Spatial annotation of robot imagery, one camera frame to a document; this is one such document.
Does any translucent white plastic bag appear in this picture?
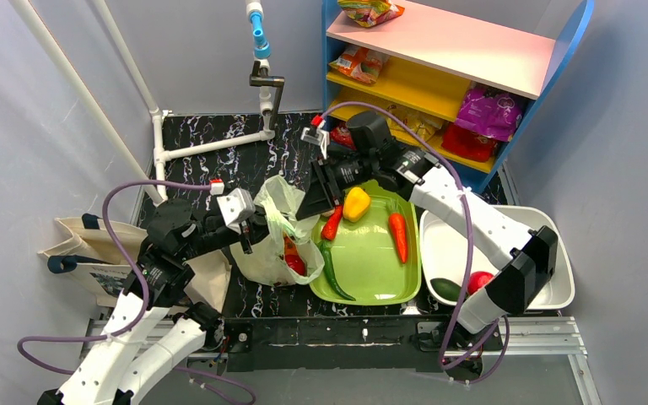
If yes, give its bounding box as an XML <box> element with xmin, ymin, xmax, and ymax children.
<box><xmin>230</xmin><ymin>175</ymin><xmax>324</xmax><ymax>287</ymax></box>

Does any red strawberry fruit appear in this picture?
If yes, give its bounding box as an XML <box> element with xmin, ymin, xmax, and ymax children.
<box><xmin>284</xmin><ymin>254</ymin><xmax>307</xmax><ymax>277</ymax></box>

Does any beige canvas tote bag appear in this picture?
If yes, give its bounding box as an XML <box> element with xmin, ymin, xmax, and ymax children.
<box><xmin>37</xmin><ymin>213</ymin><xmax>232</xmax><ymax>314</ymax></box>

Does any red orange tomato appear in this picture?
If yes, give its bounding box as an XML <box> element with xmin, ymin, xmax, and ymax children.
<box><xmin>283</xmin><ymin>235</ymin><xmax>299</xmax><ymax>256</ymax></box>

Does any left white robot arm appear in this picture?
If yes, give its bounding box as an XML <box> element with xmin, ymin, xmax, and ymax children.
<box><xmin>37</xmin><ymin>189</ymin><xmax>269</xmax><ymax>404</ymax></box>

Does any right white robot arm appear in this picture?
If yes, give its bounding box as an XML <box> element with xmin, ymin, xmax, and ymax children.
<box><xmin>296</xmin><ymin>111</ymin><xmax>559</xmax><ymax>334</ymax></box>

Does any red snack bag left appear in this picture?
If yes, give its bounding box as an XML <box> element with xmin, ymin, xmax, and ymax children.
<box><xmin>329</xmin><ymin>123</ymin><xmax>356</xmax><ymax>150</ymax></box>

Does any red snack bag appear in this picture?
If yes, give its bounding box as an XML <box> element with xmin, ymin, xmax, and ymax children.
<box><xmin>329</xmin><ymin>123</ymin><xmax>356</xmax><ymax>150</ymax></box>
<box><xmin>441</xmin><ymin>124</ymin><xmax>500</xmax><ymax>163</ymax></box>

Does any yellow snack bag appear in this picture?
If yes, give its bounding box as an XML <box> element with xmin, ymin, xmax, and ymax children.
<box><xmin>386</xmin><ymin>104</ymin><xmax>446</xmax><ymax>141</ymax></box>

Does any orange snack bag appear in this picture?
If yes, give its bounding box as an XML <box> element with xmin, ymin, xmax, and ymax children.
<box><xmin>328</xmin><ymin>44</ymin><xmax>390</xmax><ymax>84</ymax></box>

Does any red snack bag right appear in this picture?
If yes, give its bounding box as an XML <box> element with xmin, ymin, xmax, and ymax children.
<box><xmin>441</xmin><ymin>124</ymin><xmax>500</xmax><ymax>163</ymax></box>

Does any purple snack bag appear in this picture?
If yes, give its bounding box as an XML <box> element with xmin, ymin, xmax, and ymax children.
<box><xmin>454</xmin><ymin>84</ymin><xmax>529</xmax><ymax>142</ymax></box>

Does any red chili pepper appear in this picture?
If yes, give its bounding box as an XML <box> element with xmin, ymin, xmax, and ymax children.
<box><xmin>320</xmin><ymin>205</ymin><xmax>343</xmax><ymax>241</ymax></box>

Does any yellow bell pepper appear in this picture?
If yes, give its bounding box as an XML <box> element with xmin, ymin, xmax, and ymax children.
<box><xmin>343</xmin><ymin>186</ymin><xmax>371</xmax><ymax>223</ymax></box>

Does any green chili pepper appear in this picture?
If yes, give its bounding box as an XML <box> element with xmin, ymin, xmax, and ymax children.
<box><xmin>317</xmin><ymin>240</ymin><xmax>355</xmax><ymax>301</ymax></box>

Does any orange carrot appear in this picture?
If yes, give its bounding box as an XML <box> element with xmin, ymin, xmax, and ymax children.
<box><xmin>386</xmin><ymin>202</ymin><xmax>409</xmax><ymax>264</ymax></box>

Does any green plastic tray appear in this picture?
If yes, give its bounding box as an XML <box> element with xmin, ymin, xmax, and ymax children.
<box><xmin>310</xmin><ymin>181</ymin><xmax>422</xmax><ymax>306</ymax></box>

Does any colourful shelf unit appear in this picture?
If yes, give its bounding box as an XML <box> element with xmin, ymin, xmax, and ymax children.
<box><xmin>321</xmin><ymin>0</ymin><xmax>596</xmax><ymax>194</ymax></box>

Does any white plastic tray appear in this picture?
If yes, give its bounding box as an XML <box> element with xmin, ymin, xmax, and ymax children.
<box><xmin>418</xmin><ymin>205</ymin><xmax>575</xmax><ymax>316</ymax></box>

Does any dark green avocado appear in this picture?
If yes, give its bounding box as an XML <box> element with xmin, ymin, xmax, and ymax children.
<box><xmin>430</xmin><ymin>278</ymin><xmax>462</xmax><ymax>302</ymax></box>

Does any red apple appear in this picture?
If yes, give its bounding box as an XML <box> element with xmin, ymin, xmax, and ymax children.
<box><xmin>467</xmin><ymin>271</ymin><xmax>494</xmax><ymax>295</ymax></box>

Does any white pvc pipe frame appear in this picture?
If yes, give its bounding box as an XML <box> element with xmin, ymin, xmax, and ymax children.
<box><xmin>10</xmin><ymin>1</ymin><xmax>285</xmax><ymax>181</ymax></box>

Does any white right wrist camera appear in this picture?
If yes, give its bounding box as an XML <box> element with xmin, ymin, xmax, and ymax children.
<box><xmin>300</xmin><ymin>115</ymin><xmax>330</xmax><ymax>159</ymax></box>

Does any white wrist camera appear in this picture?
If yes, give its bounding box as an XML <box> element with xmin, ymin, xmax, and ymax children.
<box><xmin>209</xmin><ymin>179</ymin><xmax>256</xmax><ymax>235</ymax></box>
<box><xmin>300</xmin><ymin>115</ymin><xmax>330</xmax><ymax>159</ymax></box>

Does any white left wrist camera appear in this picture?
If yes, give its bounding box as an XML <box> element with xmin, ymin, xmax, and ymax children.
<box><xmin>209</xmin><ymin>179</ymin><xmax>256</xmax><ymax>235</ymax></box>

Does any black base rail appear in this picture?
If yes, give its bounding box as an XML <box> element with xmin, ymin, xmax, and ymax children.
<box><xmin>170</xmin><ymin>312</ymin><xmax>504</xmax><ymax>375</ymax></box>

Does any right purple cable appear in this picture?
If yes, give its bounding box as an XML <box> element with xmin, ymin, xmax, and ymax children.
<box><xmin>318</xmin><ymin>101</ymin><xmax>510</xmax><ymax>386</ymax></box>

